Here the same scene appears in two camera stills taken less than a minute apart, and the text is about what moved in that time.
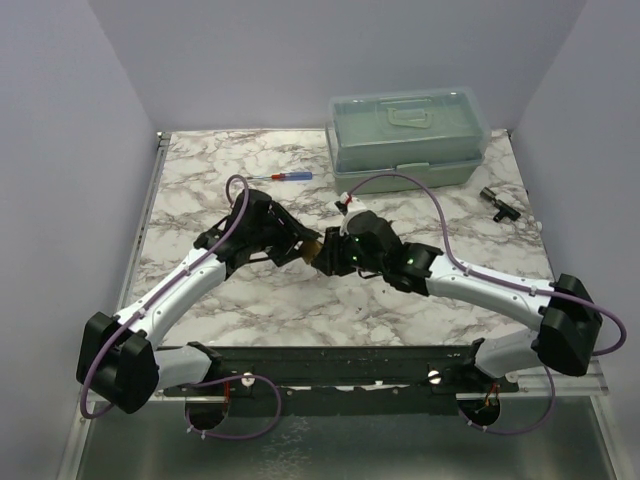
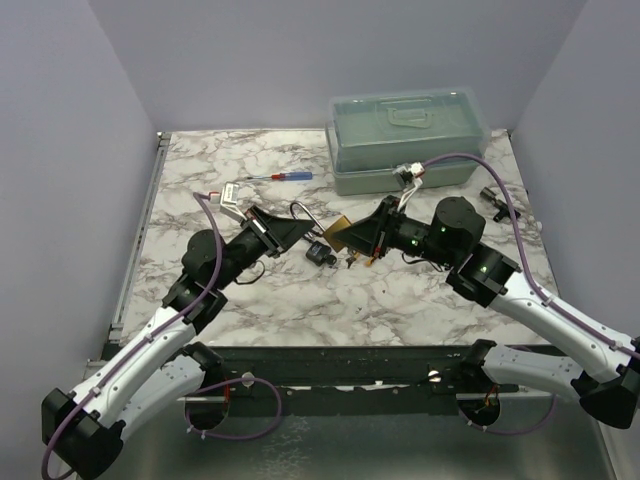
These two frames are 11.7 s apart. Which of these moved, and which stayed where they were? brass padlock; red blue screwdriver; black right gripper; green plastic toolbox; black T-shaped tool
Moved: black right gripper; brass padlock
Stayed: green plastic toolbox; black T-shaped tool; red blue screwdriver
